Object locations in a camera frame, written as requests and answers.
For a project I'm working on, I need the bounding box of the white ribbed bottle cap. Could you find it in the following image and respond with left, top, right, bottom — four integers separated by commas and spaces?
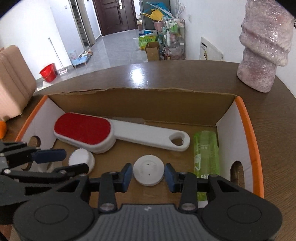
68, 148, 95, 174

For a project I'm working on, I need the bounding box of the white round plastic disc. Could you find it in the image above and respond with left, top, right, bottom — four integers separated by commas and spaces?
132, 155, 165, 186

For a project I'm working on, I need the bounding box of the orange tangerine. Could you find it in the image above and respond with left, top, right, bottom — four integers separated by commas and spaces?
0, 120, 7, 140

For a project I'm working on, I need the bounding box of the green transparent bottle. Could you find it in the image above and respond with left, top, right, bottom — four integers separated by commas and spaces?
193, 130, 221, 209

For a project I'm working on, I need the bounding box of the white red lint brush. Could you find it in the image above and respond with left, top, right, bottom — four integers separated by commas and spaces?
53, 113, 190, 154

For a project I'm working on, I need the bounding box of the red cardboard pumpkin box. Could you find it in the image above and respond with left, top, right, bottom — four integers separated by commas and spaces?
16, 88, 264, 203

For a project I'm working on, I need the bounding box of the pink hard-shell suitcase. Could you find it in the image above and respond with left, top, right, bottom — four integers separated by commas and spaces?
0, 45, 37, 121

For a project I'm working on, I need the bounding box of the red plastic bucket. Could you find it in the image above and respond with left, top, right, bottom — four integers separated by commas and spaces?
40, 63, 57, 83

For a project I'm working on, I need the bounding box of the small brown cardboard box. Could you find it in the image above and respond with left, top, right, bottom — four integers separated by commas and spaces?
145, 41, 159, 61

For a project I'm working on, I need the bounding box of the dark brown entrance door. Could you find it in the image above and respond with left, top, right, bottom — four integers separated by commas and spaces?
93, 0, 137, 36

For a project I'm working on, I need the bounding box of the grey refrigerator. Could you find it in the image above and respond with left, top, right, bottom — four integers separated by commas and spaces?
139, 0, 171, 30

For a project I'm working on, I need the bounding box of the pink glitter vase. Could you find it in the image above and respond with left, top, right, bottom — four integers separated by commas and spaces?
237, 1, 295, 93

